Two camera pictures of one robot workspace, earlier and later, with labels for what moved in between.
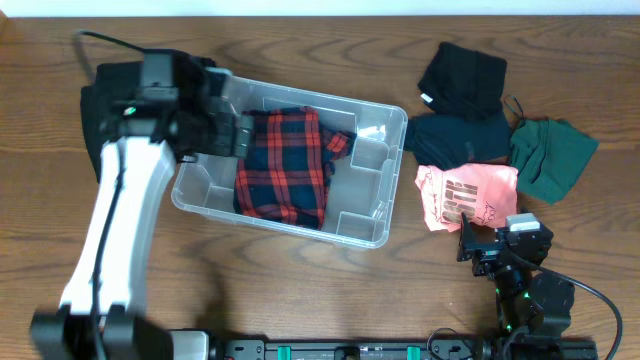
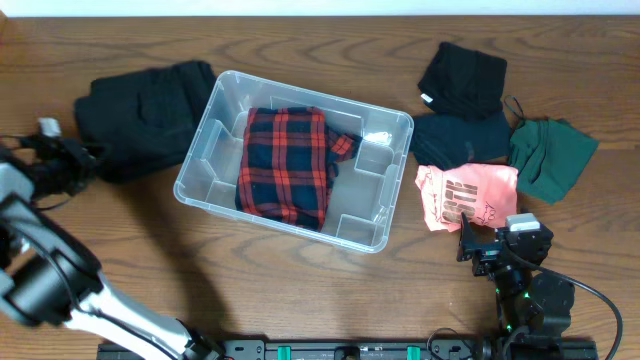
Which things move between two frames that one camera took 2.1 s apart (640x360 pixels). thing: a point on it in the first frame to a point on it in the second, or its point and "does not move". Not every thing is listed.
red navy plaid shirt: [285, 177] does not move
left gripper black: [221, 145] to [78, 163]
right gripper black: [489, 254] does not move
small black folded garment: [462, 81] does not move
